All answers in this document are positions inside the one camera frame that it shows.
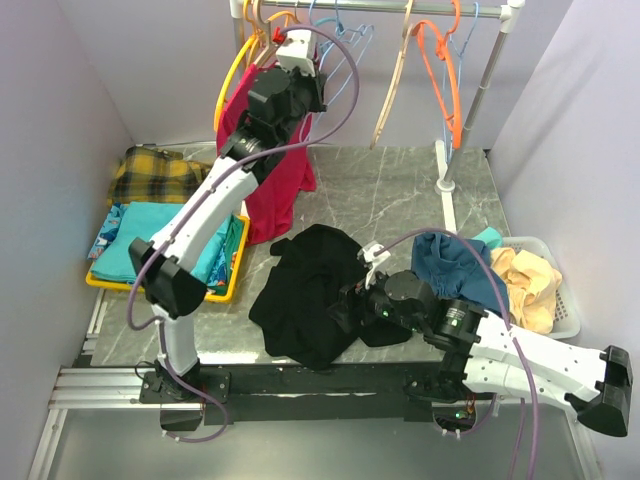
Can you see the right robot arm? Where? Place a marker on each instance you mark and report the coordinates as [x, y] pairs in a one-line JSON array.
[[482, 355]]

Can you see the yellow plastic tray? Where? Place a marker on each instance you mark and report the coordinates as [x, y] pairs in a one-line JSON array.
[[240, 260]]

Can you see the beige hanger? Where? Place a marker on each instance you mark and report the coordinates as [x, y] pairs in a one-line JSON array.
[[265, 31]]

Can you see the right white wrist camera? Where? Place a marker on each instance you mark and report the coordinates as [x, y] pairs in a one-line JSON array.
[[373, 256]]

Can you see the black shirt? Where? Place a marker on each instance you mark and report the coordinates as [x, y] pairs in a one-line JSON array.
[[292, 308]]

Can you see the blue patterned cloth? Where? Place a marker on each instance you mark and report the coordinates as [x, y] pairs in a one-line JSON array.
[[108, 231]]

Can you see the yellow plastic hanger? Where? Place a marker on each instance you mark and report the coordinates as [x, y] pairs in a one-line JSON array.
[[247, 48]]

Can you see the folded turquoise cloth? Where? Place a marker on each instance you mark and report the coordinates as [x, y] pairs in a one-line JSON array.
[[141, 220]]

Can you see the yellow plaid shirt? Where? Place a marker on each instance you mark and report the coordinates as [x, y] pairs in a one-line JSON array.
[[156, 176]]

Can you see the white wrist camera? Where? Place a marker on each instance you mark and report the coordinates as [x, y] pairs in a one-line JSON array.
[[296, 50], [373, 256]]

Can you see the light blue wavy hanger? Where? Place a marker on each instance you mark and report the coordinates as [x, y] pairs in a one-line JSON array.
[[340, 30]]

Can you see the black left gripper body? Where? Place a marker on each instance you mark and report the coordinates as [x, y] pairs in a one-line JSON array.
[[307, 94]]

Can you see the white perforated plastic basket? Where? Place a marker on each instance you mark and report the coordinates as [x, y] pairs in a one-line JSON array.
[[567, 322]]

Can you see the turquoise t shirt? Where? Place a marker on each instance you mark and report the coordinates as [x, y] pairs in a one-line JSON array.
[[491, 237]]

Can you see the dark blue shirt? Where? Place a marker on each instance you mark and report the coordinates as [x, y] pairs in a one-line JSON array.
[[452, 271]]

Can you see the black base bar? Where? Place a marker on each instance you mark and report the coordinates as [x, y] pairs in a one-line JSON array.
[[227, 394]]

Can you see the magenta pink shirt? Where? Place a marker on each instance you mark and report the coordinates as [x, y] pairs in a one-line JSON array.
[[271, 207]]

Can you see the green printed garment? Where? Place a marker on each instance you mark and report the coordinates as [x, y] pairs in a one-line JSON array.
[[225, 247]]

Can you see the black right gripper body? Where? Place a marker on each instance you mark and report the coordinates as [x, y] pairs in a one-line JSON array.
[[375, 302]]

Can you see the wooden hanger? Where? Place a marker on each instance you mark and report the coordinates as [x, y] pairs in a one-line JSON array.
[[395, 79]]

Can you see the white clothes rack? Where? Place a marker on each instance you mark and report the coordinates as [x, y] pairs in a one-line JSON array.
[[442, 21]]

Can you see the thin blue wire hanger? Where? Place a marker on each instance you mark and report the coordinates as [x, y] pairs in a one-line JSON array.
[[458, 55]]

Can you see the cream beige shirt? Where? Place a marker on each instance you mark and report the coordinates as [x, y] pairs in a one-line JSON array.
[[532, 283]]

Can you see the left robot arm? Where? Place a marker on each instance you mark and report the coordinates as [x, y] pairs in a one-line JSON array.
[[276, 104]]

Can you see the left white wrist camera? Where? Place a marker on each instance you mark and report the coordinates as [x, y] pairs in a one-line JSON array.
[[296, 50]]

